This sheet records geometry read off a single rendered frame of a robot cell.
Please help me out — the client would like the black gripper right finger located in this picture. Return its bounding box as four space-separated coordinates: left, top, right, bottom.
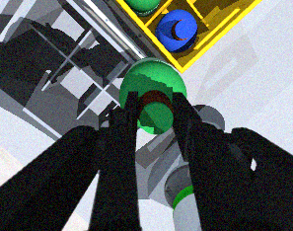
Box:
172 92 293 231

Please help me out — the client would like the blue bottle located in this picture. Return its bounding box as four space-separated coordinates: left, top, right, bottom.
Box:
155 9 197 53

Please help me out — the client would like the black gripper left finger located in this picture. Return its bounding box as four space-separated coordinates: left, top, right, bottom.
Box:
0 91 143 231

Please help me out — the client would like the yellow plastic crate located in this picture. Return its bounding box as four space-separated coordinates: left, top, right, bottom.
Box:
112 0 252 65

